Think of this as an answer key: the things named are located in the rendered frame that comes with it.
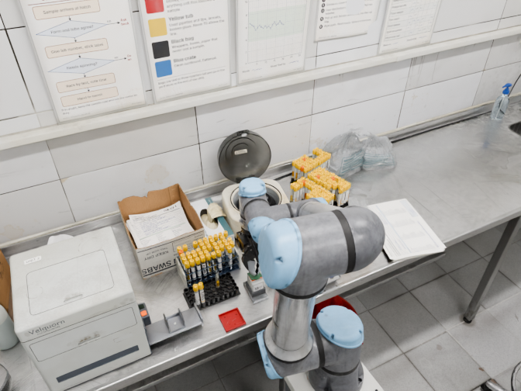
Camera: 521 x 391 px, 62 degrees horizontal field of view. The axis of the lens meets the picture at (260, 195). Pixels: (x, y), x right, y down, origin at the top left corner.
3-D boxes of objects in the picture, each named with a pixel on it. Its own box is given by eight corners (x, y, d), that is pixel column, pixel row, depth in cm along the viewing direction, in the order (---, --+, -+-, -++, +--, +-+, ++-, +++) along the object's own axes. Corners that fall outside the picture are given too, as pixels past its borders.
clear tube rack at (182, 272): (186, 290, 148) (184, 275, 144) (177, 270, 155) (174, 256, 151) (241, 269, 155) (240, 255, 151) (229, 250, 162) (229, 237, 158)
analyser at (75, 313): (52, 396, 120) (12, 333, 101) (42, 320, 139) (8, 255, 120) (161, 351, 131) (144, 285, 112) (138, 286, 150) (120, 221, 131)
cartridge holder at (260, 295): (253, 304, 144) (253, 297, 141) (243, 285, 150) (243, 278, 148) (268, 299, 145) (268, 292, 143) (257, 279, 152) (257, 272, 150)
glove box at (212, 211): (208, 256, 160) (207, 237, 154) (187, 217, 177) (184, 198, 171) (239, 245, 165) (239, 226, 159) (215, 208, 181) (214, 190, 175)
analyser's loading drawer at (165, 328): (138, 352, 128) (135, 343, 125) (132, 335, 133) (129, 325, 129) (204, 326, 135) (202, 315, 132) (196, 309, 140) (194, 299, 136)
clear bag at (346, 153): (335, 186, 193) (339, 150, 181) (306, 169, 203) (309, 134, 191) (371, 164, 206) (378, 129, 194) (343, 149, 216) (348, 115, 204)
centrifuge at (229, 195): (238, 256, 160) (236, 232, 153) (219, 206, 182) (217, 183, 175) (299, 242, 166) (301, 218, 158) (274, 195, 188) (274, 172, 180)
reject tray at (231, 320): (226, 333, 135) (225, 331, 135) (218, 316, 140) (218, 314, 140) (246, 324, 138) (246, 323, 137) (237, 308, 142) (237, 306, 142)
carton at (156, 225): (142, 281, 151) (134, 250, 142) (123, 230, 172) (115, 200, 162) (208, 257, 160) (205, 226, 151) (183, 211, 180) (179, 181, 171)
